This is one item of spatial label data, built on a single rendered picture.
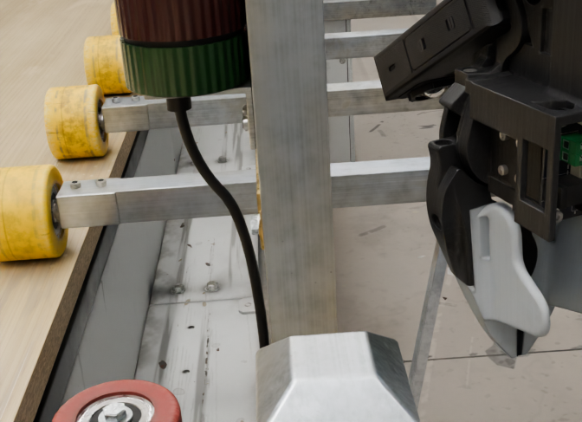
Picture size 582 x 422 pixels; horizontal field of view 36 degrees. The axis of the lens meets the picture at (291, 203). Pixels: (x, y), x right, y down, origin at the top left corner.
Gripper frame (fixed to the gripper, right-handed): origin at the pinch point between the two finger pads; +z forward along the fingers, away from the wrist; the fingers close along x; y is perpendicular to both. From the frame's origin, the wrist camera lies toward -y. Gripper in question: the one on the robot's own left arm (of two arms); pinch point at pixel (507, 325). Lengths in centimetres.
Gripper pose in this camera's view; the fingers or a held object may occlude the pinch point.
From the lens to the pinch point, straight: 47.6
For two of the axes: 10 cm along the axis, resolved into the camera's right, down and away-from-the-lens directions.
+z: 0.6, 9.2, 4.0
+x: 9.2, -2.0, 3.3
